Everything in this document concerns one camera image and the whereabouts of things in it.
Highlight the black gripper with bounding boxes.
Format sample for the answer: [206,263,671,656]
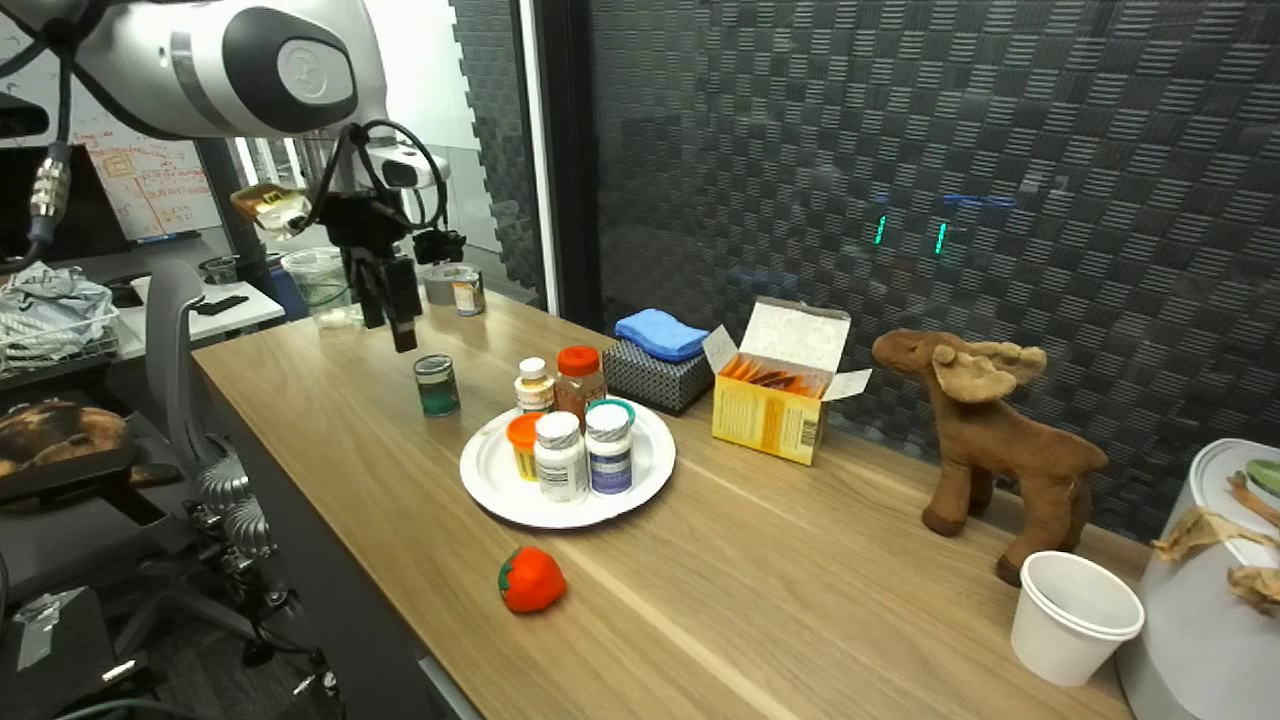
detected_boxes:
[318,194,426,358]

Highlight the green tin can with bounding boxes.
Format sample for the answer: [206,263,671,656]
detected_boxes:
[408,353,463,421]

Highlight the pill bottle with green label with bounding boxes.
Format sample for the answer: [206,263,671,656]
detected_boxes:
[511,353,560,415]

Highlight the yellow container with orange lid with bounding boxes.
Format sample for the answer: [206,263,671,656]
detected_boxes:
[503,407,543,483]

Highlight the spice bottle with orange lid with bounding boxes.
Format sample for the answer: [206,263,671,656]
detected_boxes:
[554,343,610,415]

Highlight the small white pill bottle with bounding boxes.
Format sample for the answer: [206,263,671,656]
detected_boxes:
[533,407,593,504]

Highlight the white pill bottle purple label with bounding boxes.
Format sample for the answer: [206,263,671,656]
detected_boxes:
[582,398,640,497]

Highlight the white paper plate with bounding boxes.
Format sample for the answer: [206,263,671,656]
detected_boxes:
[458,398,681,534]

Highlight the clear plastic tub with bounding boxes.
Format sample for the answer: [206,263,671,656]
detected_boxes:
[282,246,358,322]

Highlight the small black device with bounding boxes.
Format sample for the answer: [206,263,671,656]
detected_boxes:
[413,224,473,270]

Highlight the glass jar with orange label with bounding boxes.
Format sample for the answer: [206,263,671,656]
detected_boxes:
[443,260,488,322]

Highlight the gold foil wrapped box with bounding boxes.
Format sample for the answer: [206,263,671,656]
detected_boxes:
[227,181,322,242]

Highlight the grey office chair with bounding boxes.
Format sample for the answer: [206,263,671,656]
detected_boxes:
[78,252,349,720]

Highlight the blue folded cloth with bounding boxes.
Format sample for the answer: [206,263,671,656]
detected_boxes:
[610,305,713,367]

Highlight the grey patterned block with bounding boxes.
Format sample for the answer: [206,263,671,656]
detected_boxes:
[602,337,716,415]

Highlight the black monitor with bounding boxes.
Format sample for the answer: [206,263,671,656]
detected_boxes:
[0,136,136,263]

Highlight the pile of grey clothes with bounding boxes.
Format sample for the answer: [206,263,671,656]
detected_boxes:
[0,257,126,375]

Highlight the brown patterned cushion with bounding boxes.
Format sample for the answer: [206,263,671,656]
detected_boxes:
[0,398,136,504]

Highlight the open yellow cardboard box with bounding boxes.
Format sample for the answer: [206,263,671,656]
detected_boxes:
[702,296,875,469]

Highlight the black bag with tag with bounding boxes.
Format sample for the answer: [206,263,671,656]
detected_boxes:
[0,576,152,720]

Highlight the brown moose plush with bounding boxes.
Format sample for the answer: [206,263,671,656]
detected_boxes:
[869,325,1112,588]

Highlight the white paper cup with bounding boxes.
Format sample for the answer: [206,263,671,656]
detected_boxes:
[1006,544,1149,694]

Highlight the small green object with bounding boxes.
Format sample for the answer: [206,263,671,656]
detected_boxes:
[1236,453,1280,500]

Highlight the brown dried scraps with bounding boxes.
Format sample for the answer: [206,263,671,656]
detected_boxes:
[1149,469,1280,615]

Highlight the white camera with black face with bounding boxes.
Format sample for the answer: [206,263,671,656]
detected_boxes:
[362,136,442,194]

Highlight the black camera cable loop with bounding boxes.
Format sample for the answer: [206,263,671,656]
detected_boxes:
[318,116,453,232]

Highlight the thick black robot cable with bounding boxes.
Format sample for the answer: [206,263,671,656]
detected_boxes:
[17,23,81,263]

